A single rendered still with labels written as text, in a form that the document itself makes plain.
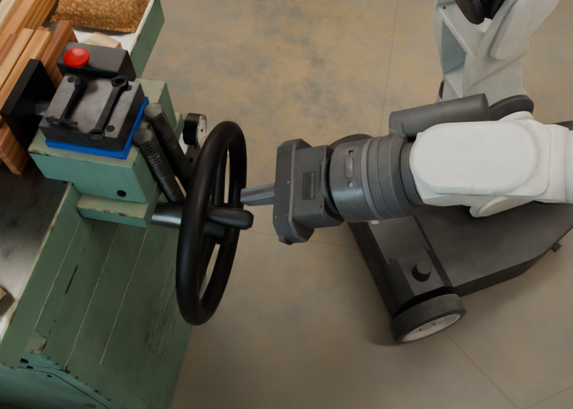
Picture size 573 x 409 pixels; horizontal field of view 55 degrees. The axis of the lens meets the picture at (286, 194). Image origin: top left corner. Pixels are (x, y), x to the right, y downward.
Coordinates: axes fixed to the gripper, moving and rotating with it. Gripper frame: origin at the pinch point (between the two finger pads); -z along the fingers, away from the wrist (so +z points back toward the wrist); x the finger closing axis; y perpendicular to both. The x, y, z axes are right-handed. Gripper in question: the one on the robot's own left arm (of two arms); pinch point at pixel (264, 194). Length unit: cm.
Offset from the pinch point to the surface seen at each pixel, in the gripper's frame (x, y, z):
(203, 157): 4.1, 4.9, -6.0
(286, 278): 6, -84, -49
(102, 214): -1.5, 5.2, -22.4
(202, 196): -1.1, 5.1, -5.4
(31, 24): 27.5, 13.0, -35.9
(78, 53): 14.6, 17.0, -16.5
